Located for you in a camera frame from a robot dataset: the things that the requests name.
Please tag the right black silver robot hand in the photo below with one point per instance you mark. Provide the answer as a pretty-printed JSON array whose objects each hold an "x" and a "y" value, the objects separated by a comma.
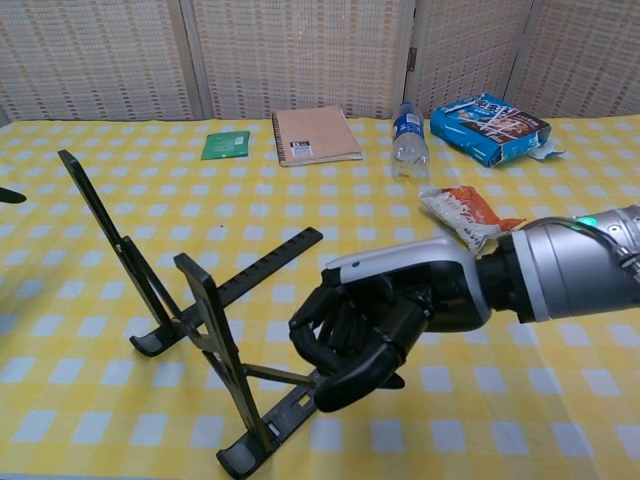
[{"x": 425, "y": 285}]

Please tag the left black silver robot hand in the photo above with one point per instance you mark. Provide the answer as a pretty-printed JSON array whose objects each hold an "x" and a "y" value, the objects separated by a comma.
[{"x": 11, "y": 195}]

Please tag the black folding laptop stand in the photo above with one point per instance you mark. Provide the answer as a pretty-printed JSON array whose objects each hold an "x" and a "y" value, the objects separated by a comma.
[{"x": 206, "y": 300}]

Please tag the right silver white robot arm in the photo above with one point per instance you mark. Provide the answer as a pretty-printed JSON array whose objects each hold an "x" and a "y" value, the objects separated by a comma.
[{"x": 575, "y": 270}]

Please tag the woven bamboo folding screen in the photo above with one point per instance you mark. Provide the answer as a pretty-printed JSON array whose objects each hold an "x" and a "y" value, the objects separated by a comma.
[{"x": 300, "y": 50}]

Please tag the orange white snack bag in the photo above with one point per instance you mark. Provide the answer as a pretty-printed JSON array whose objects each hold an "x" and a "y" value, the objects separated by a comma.
[{"x": 460, "y": 210}]

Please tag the yellow white checkered tablecloth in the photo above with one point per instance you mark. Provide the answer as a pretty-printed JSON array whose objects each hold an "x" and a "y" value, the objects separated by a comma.
[{"x": 475, "y": 400}]

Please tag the clear bottle with blue label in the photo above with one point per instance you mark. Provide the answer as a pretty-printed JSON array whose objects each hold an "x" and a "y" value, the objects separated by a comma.
[{"x": 409, "y": 130}]

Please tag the blue snack box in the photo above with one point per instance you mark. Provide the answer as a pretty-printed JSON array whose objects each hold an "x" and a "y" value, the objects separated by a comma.
[{"x": 480, "y": 130}]

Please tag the brown spiral notebook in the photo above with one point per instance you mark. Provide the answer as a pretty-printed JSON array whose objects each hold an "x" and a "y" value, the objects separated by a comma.
[{"x": 315, "y": 135}]

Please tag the green foil packet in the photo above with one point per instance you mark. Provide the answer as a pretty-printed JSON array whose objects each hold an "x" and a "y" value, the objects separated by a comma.
[{"x": 225, "y": 146}]

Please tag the metal screen hinge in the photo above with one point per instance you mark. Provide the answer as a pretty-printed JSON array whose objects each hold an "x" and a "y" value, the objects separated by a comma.
[{"x": 412, "y": 59}]

